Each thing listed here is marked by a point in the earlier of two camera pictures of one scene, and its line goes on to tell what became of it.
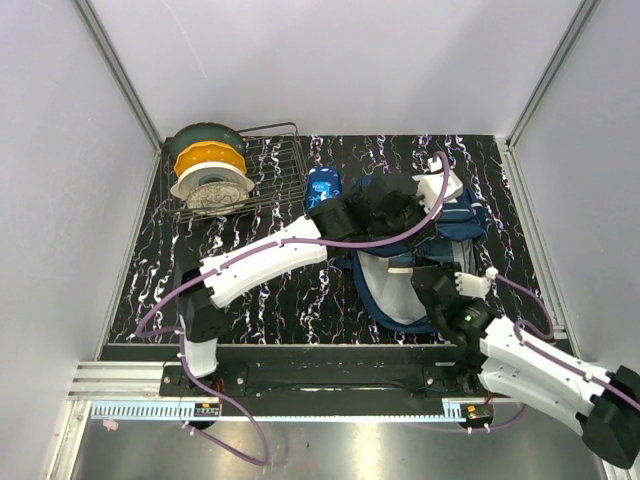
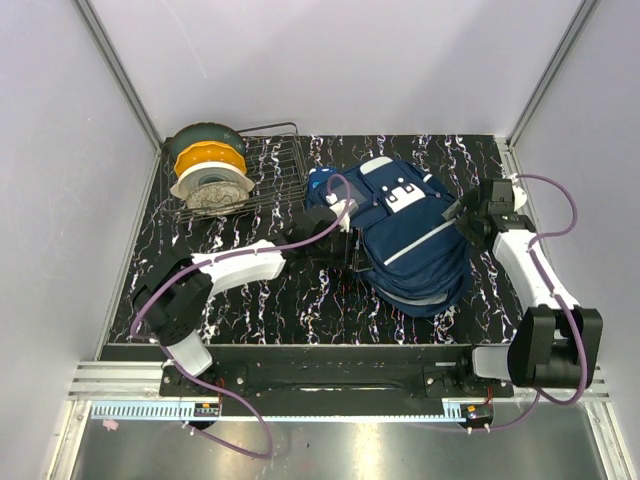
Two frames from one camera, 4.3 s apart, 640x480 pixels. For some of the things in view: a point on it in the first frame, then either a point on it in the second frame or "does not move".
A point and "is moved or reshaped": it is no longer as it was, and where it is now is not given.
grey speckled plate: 216,198 does not move
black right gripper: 450,268 -> 470,202
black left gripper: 416,202 -> 345,259
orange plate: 208,152 does not move
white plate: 205,173 does not move
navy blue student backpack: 384,282 is moved or reshaped
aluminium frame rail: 119,380 does not move
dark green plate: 206,132 does not move
